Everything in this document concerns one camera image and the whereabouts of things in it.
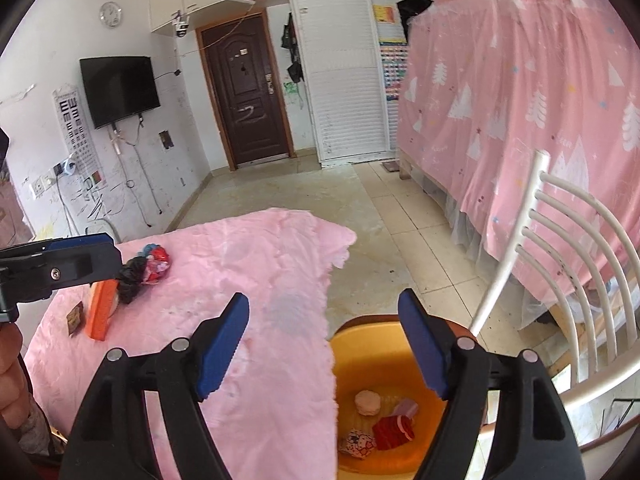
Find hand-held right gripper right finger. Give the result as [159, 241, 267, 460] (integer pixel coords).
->
[397, 288, 586, 480]

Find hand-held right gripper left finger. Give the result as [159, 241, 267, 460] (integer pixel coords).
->
[59, 292, 251, 480]

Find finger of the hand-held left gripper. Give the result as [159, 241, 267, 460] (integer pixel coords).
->
[15, 242, 123, 307]
[0, 233, 115, 264]

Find orange box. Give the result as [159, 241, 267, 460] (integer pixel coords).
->
[84, 280, 120, 342]

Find orange plastic basin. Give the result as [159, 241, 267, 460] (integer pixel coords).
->
[327, 316, 488, 480]

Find red blue toy bundle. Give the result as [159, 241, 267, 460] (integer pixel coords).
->
[141, 243, 172, 283]

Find pink round puff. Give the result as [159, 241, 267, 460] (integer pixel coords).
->
[354, 390, 382, 417]

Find white printed packet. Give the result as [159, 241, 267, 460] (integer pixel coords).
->
[339, 428, 377, 460]

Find person's left hand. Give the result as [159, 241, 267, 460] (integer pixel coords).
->
[0, 325, 36, 431]

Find pink fluffy table cloth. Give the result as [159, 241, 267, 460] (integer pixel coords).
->
[22, 207, 357, 480]

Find eye chart poster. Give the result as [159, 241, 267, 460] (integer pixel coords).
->
[52, 87, 103, 186]

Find white mosquito net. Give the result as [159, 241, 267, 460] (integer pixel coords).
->
[422, 177, 501, 263]

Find white metal chair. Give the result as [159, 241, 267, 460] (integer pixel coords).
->
[467, 150, 640, 480]

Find dark brown door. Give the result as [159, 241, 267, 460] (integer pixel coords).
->
[196, 12, 296, 171]

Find colourful chart poster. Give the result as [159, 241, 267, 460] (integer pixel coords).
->
[377, 25, 410, 102]

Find pink tree print curtain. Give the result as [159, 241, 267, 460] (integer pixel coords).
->
[396, 0, 640, 311]

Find white louvred wardrobe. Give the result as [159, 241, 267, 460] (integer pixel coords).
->
[290, 0, 401, 168]

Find black hanging clothing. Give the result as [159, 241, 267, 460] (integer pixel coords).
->
[396, 0, 433, 43]

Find white wall socket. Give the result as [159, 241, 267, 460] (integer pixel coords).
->
[29, 174, 57, 198]

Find black wall television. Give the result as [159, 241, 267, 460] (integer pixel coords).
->
[79, 56, 162, 130]

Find round wall clock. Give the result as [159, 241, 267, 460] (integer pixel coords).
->
[99, 2, 123, 28]

